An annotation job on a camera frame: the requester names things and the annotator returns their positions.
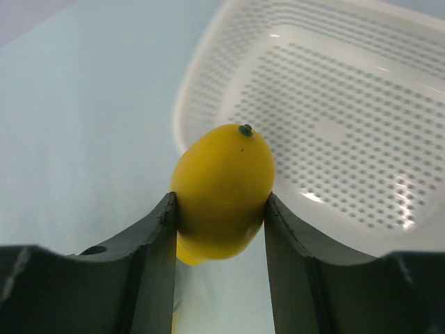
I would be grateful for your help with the yellow fake lemon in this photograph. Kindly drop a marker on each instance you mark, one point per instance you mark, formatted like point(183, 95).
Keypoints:
point(222, 184)

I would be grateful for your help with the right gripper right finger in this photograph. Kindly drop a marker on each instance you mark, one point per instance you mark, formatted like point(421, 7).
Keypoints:
point(318, 285)

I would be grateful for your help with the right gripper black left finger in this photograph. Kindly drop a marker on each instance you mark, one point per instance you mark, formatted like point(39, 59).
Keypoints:
point(122, 285)

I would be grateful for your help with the white perforated plastic basket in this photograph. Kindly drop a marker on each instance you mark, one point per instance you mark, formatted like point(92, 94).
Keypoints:
point(350, 98)

